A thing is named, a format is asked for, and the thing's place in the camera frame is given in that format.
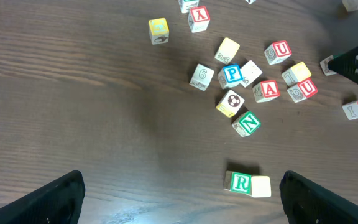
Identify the blue X block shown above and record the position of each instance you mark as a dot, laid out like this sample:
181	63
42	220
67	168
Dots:
250	1

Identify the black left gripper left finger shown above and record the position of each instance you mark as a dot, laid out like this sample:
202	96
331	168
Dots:
60	201

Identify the red u block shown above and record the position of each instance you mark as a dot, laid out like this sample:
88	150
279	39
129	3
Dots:
277	52
302	90

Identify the red I block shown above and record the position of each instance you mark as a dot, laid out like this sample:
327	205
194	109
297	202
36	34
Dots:
350	5

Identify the yellow O block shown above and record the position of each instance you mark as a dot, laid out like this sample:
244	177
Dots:
260	186

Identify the soccer ball block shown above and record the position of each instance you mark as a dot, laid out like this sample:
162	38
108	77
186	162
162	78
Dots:
230	104

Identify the red A block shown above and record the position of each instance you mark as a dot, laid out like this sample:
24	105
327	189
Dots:
266	91

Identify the green R block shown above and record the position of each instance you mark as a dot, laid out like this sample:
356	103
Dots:
237	182

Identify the red X block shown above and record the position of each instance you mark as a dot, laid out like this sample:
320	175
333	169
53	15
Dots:
198	19

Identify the plain white green-edged block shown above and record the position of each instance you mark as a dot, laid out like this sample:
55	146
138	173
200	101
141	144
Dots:
250	72

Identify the blue P block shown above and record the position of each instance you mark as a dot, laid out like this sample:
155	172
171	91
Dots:
230	76

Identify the plain number 6 block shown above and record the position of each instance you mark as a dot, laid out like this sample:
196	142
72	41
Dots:
202	77

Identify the red U block lower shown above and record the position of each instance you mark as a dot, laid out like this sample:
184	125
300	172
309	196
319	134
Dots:
302	90

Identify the red U block upper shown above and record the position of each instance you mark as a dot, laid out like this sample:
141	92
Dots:
277	52

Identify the green N block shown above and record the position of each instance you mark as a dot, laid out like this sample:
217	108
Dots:
246	124

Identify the green F block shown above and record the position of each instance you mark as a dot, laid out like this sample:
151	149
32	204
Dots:
186	5

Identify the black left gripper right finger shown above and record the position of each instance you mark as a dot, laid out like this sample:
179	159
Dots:
304	201

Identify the green B block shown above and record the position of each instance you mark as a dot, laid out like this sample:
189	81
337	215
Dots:
324	66

